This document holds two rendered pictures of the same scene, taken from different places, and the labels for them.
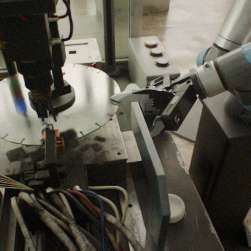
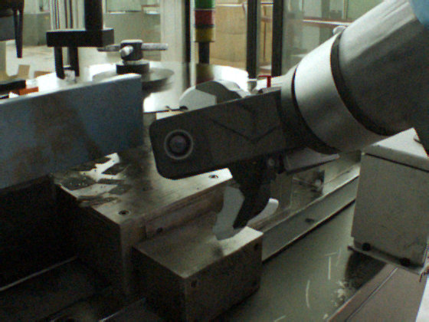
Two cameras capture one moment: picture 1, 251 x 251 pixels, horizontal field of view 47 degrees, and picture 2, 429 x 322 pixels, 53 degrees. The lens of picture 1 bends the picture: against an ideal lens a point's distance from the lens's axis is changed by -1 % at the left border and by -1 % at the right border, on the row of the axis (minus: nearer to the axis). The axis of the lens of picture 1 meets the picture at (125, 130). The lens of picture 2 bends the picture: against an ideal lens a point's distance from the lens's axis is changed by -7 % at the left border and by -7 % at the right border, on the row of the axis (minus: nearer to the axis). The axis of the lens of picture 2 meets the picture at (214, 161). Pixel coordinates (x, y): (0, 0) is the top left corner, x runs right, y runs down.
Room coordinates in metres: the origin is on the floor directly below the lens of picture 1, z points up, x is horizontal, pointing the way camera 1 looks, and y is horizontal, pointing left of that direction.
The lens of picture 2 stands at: (0.33, -0.38, 1.07)
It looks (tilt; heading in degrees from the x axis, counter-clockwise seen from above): 21 degrees down; 55
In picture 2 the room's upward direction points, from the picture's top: straight up
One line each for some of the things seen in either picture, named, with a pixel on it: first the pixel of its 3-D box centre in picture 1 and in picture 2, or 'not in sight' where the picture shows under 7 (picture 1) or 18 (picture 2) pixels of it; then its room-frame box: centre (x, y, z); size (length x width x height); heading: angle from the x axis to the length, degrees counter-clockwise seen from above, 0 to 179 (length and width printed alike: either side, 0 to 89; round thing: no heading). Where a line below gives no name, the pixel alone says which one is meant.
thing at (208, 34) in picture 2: (2, 41); (204, 34); (0.82, 0.36, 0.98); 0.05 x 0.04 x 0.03; 101
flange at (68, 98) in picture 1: (51, 92); (132, 71); (0.58, 0.18, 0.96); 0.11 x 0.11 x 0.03
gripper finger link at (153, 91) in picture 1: (150, 95); (225, 106); (0.56, -0.06, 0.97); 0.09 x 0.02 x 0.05; 86
